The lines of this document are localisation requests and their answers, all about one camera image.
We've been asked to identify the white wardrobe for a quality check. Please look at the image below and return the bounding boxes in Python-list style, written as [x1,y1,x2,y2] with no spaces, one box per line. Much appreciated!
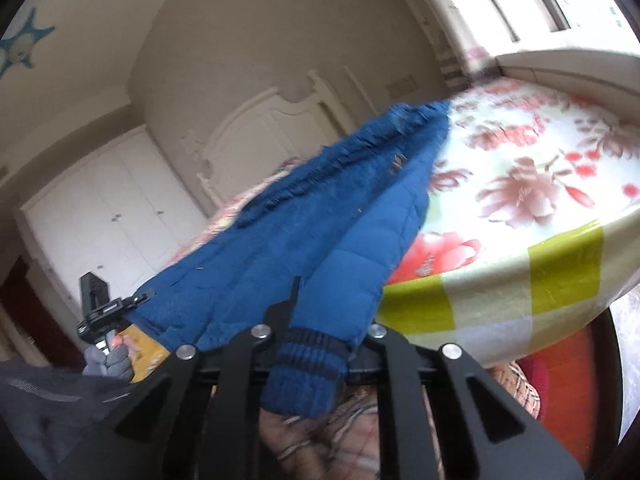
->
[15,125,208,311]

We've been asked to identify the person's plaid pants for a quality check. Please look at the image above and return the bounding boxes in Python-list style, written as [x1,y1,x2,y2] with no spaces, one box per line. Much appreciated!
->
[259,360,542,480]

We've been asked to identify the person's left hand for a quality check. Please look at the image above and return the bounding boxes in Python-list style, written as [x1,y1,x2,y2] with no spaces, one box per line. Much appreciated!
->
[81,334,137,387]

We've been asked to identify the floral quilt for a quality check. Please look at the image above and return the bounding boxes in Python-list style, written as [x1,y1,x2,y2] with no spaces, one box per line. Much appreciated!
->
[165,77,640,367]

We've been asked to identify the sailboat print curtain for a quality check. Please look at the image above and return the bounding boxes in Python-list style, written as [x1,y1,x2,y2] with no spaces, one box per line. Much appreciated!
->
[395,0,501,92]

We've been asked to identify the blue star wall decal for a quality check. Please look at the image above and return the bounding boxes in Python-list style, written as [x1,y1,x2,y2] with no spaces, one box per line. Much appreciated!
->
[0,7,56,79]

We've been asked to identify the dark wooden door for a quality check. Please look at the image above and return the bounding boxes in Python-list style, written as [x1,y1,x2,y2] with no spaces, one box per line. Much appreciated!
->
[0,255,87,367]

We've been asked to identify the white bed headboard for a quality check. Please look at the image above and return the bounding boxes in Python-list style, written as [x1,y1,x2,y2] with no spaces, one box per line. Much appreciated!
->
[182,70,362,211]

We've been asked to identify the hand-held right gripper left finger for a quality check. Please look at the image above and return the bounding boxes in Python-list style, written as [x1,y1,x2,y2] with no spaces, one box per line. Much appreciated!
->
[112,276,303,480]

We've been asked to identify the white windowsill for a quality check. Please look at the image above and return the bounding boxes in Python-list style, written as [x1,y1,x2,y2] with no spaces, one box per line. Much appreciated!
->
[492,30,640,127]

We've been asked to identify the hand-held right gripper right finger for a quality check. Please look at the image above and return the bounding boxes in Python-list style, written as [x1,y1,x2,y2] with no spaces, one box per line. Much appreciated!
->
[364,325,585,480]

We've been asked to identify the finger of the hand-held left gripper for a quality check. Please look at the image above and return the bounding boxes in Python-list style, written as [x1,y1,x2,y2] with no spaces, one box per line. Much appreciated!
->
[102,293,154,318]

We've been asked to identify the blue quilted jacket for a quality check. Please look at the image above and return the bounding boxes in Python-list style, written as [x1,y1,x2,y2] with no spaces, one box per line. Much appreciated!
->
[127,100,452,421]

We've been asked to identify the red cloth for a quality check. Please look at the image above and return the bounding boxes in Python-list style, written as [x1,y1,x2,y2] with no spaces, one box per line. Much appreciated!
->
[517,357,552,412]

